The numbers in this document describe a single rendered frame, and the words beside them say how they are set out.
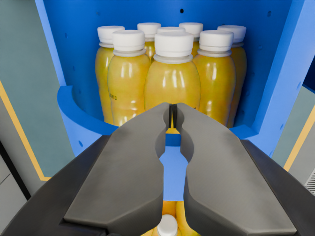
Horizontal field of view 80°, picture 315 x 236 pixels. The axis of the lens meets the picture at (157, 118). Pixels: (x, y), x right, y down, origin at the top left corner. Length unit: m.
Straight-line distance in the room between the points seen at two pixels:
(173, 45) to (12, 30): 1.58
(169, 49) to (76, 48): 0.16
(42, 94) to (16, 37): 0.43
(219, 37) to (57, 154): 2.03
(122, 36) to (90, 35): 0.10
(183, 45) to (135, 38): 0.07
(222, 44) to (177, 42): 0.07
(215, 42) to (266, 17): 0.10
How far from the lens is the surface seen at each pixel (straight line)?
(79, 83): 0.31
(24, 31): 1.67
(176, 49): 0.19
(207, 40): 0.24
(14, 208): 2.65
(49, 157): 2.23
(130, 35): 0.23
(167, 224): 0.42
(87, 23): 0.33
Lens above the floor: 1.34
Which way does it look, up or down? 58 degrees down
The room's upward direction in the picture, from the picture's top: 174 degrees counter-clockwise
